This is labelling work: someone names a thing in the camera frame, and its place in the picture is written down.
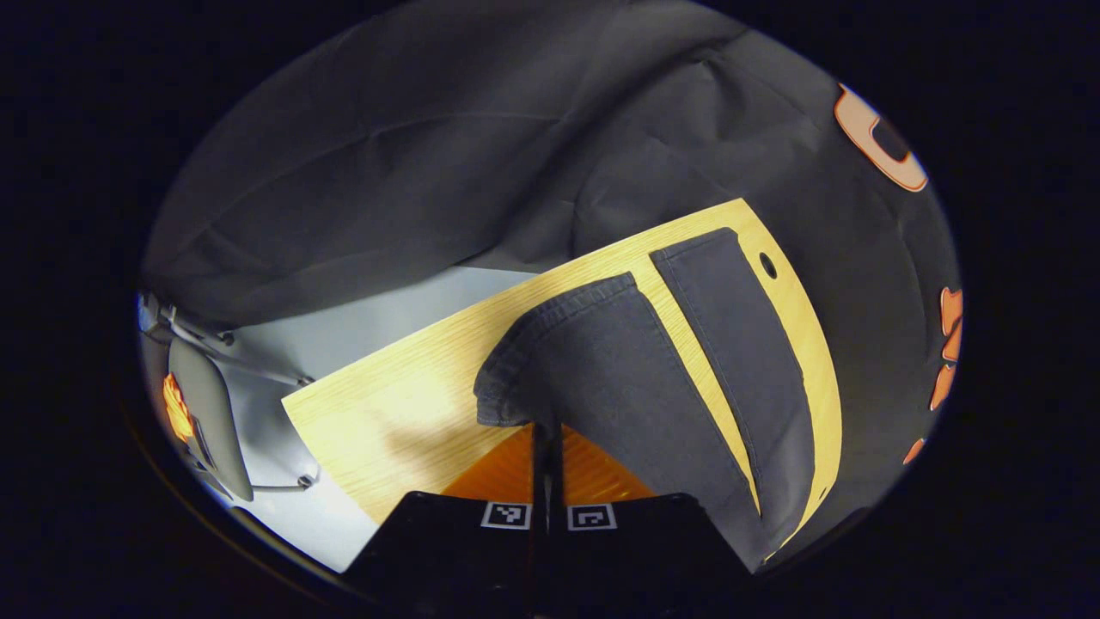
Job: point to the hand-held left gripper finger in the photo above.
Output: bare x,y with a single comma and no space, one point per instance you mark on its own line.
540,468
555,468

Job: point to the small orange object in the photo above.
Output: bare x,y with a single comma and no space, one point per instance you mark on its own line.
178,408

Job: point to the dark grey jeans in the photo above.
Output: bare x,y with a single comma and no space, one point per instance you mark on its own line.
601,361

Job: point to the grey metal-frame chair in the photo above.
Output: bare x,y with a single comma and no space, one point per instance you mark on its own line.
210,404

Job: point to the black backdrop cloth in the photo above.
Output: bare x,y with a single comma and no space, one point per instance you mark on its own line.
430,129

